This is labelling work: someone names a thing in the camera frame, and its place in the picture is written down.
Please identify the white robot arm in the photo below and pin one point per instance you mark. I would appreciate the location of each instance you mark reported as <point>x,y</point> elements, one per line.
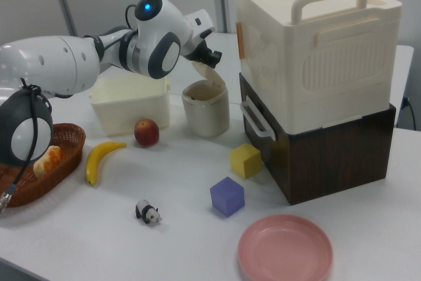
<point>65,60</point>

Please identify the yellow banana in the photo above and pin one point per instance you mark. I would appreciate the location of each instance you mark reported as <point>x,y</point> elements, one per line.
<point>97,159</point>

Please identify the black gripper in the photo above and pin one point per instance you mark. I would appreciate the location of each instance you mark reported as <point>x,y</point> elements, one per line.
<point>199,52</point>

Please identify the pink plate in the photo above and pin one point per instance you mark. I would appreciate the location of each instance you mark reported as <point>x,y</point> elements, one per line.
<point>284,251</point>

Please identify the dark wood drawer cabinet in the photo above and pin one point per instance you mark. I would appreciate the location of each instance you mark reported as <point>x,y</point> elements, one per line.
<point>329,162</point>

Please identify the brown wicker basket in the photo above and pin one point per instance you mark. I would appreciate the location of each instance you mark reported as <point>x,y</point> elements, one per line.
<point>65,149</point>

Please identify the panda figurine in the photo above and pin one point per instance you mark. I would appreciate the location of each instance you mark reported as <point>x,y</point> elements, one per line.
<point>148,212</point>

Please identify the red apple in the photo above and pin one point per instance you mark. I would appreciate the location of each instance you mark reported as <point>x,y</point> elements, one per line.
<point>146,133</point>

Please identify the beige small trash can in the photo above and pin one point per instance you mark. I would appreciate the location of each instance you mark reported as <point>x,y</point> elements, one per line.
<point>205,113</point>

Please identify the purple cube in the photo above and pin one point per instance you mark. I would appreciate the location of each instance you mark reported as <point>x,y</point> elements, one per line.
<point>227,197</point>

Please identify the orange white bread roll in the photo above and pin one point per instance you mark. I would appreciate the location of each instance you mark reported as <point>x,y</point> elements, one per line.
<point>49,159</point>

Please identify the beige trash can lid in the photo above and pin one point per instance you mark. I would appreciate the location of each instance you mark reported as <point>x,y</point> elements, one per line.
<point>213,75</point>

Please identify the yellow cube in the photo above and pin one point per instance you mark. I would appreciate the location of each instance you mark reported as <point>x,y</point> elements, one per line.
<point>245,161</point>

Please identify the white plastic tub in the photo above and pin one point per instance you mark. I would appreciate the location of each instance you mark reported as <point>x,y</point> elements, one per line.
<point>131,113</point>

